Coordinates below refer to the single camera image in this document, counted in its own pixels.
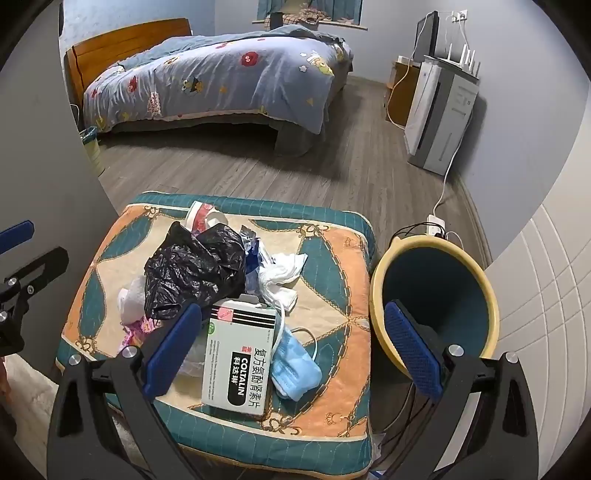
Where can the blue face mask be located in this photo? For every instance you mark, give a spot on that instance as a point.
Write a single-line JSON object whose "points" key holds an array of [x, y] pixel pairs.
{"points": [[295, 369]]}

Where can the black monitor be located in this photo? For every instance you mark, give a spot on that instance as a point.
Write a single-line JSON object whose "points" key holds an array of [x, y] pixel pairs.
{"points": [[427, 37]]}

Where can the teal and orange patterned cushion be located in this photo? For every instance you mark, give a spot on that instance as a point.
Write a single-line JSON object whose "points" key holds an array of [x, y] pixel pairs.
{"points": [[323, 277]]}

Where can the yellow and teal trash bin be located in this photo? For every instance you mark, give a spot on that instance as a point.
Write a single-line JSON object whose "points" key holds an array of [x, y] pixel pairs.
{"points": [[438, 286]]}

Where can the black plastic bag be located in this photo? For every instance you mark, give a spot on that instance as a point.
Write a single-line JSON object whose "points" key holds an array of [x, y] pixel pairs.
{"points": [[194, 267]]}

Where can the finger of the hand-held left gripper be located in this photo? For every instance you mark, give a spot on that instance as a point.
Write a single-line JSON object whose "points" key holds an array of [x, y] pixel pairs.
{"points": [[44, 265], [16, 233]]}

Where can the white wardrobe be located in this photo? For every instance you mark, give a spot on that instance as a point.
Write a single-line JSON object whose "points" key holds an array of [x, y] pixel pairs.
{"points": [[545, 300]]}

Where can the teal curtain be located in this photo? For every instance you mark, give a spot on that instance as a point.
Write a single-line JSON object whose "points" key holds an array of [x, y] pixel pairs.
{"points": [[351, 9]]}

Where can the small green waste bin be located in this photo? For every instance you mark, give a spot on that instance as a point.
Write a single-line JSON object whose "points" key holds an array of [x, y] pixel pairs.
{"points": [[92, 157]]}

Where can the blue printed duvet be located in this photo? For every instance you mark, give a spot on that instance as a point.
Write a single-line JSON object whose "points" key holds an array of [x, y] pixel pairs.
{"points": [[231, 78]]}

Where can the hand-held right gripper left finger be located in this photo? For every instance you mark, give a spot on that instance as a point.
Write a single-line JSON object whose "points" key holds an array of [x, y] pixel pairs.
{"points": [[173, 350]]}

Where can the white tissue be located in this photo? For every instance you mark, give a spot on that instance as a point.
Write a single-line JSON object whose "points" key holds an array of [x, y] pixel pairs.
{"points": [[277, 277]]}

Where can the white and black medicine box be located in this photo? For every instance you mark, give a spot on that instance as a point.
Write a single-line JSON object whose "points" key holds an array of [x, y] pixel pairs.
{"points": [[240, 369]]}

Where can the white bubble wrap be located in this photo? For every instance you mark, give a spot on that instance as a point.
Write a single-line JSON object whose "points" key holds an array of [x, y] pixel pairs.
{"points": [[131, 300]]}

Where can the white wall socket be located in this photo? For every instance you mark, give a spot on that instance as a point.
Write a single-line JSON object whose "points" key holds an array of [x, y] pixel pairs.
{"points": [[458, 16]]}

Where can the white air purifier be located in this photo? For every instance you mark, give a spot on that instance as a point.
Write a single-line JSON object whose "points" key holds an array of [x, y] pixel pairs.
{"points": [[443, 120]]}

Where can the wooden bed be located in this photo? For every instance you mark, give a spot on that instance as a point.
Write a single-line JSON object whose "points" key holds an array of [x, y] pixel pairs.
{"points": [[115, 46]]}

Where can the red and white paper cup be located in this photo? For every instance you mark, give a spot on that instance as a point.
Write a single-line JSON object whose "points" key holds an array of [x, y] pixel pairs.
{"points": [[198, 214]]}

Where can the white power strip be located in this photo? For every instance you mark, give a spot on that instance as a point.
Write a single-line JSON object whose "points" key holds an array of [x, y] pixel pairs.
{"points": [[436, 224]]}

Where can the white router with antennas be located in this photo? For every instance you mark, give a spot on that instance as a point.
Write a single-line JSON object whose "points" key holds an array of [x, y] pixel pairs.
{"points": [[443, 59]]}

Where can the brown checked cloth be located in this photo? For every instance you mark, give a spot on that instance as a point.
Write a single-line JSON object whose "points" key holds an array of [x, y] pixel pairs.
{"points": [[304, 14]]}

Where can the pink wrapper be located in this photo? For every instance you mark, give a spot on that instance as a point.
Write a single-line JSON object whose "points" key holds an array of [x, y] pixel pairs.
{"points": [[138, 332]]}

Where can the white fluffy rug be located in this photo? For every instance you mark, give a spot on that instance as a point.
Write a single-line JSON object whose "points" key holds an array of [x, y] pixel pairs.
{"points": [[32, 397]]}

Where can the wooden cabinet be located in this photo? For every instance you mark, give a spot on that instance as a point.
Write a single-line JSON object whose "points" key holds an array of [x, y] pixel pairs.
{"points": [[401, 97]]}

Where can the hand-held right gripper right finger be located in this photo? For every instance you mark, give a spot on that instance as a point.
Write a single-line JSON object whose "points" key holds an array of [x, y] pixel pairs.
{"points": [[413, 350]]}

